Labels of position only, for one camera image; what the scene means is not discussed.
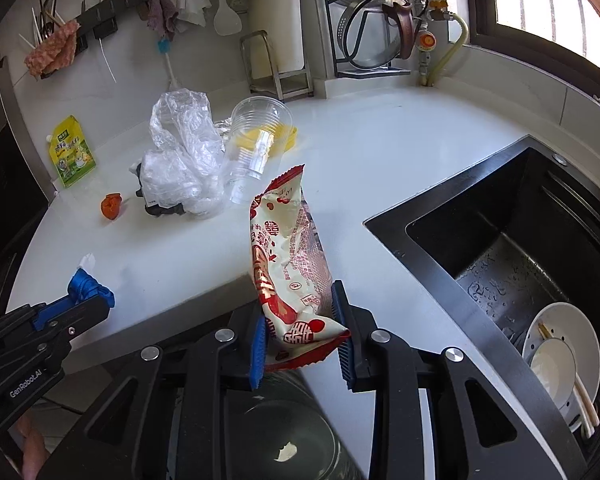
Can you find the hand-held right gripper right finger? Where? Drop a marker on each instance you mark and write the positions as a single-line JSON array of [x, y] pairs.
[[343, 345]]

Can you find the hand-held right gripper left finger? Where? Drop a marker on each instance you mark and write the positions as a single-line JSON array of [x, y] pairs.
[[258, 355]]

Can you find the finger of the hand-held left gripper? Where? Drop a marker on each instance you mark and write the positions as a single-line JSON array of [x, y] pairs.
[[87, 290], [75, 325]]

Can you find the grey perforated trash bin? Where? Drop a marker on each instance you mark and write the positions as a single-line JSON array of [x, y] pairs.
[[290, 425]]

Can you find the small orange cap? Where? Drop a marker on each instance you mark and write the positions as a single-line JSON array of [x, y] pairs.
[[111, 206]]

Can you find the red and cream snack wrapper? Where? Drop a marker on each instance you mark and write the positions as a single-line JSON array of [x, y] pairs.
[[285, 260]]

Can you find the clear plastic bag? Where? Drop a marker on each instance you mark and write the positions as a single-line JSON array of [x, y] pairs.
[[180, 160]]

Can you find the clear plastic cup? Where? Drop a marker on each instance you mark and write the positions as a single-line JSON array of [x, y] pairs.
[[260, 115], [245, 175]]

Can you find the person's left hand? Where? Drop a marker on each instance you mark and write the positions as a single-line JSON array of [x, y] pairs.
[[32, 447]]

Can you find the dark grey cloth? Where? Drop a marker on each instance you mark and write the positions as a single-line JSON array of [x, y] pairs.
[[157, 209]]

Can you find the green and yellow pouch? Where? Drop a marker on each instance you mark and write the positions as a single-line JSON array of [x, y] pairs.
[[72, 152]]

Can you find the black kitchen sink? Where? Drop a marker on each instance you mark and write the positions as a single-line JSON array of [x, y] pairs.
[[505, 240]]

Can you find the small white bowl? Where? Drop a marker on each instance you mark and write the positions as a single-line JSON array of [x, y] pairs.
[[552, 375]]

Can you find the white and blue bottle brush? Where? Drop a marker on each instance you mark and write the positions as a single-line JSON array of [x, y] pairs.
[[169, 67]]

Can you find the pink cloth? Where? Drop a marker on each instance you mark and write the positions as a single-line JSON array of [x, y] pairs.
[[52, 50]]

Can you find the pale chopstick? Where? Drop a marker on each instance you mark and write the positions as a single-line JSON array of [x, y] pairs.
[[582, 422], [587, 405]]

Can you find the steel board rack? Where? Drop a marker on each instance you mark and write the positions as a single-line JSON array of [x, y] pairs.
[[280, 85]]

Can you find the bundle of chopsticks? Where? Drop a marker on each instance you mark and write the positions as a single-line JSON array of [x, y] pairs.
[[42, 17]]

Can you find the mauve cloth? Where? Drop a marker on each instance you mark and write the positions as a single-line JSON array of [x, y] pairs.
[[161, 15]]

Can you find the white rice paddle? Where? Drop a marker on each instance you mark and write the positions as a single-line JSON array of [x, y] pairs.
[[226, 20]]

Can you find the white cloth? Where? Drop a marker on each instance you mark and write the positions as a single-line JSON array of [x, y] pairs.
[[192, 2]]

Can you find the black lid rack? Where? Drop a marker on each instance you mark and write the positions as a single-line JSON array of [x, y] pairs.
[[332, 35]]

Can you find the steel rimmed pot lid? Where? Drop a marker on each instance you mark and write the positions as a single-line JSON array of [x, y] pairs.
[[370, 35]]

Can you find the gas valve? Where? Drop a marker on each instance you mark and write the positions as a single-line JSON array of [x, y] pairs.
[[426, 40]]

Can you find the brown curved utensil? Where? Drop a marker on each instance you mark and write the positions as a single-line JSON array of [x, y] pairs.
[[405, 30]]

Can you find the white cutting board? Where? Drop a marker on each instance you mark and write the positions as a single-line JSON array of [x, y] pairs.
[[277, 10]]

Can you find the dark wall hook rail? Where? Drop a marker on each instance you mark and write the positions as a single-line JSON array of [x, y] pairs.
[[130, 0]]

